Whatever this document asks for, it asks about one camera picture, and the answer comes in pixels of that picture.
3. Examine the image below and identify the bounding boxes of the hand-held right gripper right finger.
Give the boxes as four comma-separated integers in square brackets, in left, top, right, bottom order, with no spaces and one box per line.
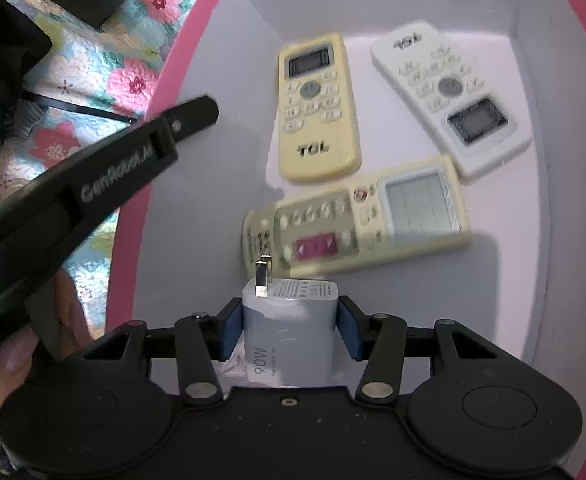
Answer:
[337,296,506,405]

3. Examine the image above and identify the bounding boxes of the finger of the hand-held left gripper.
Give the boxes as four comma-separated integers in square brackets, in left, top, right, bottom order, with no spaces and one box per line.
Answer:
[164,95,221,143]

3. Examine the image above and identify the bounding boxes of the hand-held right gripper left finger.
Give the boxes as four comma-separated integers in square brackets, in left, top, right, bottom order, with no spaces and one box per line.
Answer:
[80,297,246,408]

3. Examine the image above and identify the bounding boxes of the white charger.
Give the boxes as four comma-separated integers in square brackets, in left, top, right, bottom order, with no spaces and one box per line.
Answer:
[242,255,341,389]

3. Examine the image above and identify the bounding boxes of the large cream remote pink buttons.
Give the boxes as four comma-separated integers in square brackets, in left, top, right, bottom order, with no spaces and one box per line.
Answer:
[243,156,472,281]

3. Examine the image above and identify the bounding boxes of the small yellow remote control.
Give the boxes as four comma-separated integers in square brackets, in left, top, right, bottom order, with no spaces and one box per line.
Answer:
[277,33,363,185]

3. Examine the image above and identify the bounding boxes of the white remote control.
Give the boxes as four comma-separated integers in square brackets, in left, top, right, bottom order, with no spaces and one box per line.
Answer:
[370,20,534,185]

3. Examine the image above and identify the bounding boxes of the pink cardboard box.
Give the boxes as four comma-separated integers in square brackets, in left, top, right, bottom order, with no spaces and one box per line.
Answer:
[104,0,586,480]

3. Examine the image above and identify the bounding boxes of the person's left hand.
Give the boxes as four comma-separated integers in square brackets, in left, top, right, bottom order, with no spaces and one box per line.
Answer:
[0,270,92,414]

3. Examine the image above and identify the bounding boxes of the floral quilt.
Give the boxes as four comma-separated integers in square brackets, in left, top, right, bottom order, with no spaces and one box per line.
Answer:
[0,0,224,321]

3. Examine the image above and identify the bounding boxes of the black belt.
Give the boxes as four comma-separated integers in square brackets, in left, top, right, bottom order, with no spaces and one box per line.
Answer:
[20,91,138,125]

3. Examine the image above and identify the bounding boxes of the black jacket with white piping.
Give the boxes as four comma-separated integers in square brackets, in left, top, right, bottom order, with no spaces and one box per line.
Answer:
[0,0,60,162]

